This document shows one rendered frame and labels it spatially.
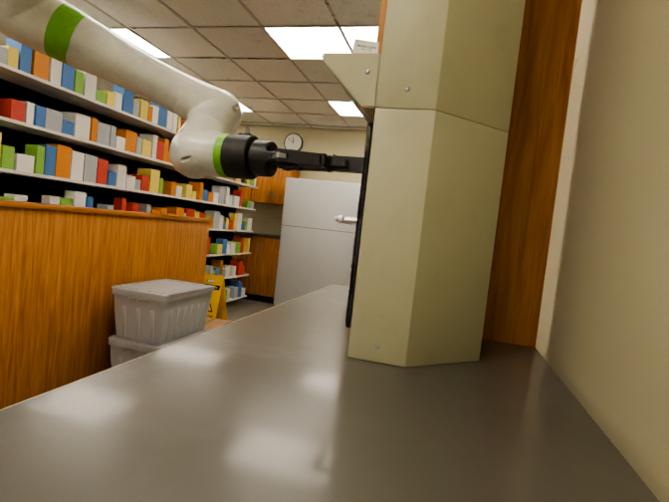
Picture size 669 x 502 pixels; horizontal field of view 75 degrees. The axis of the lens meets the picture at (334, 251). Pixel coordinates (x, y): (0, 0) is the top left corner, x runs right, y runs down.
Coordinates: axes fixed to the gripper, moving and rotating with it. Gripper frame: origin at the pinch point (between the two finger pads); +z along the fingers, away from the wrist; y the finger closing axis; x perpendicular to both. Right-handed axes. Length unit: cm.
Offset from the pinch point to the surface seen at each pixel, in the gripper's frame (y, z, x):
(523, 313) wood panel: 33, 41, 29
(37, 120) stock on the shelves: 139, -242, -35
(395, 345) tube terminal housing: -4.5, 13.6, 33.1
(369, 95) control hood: -4.5, 3.5, -12.4
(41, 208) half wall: 99, -188, 20
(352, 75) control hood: -4.5, -0.2, -15.9
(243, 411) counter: -36, -1, 37
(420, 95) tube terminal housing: -4.5, 12.8, -12.6
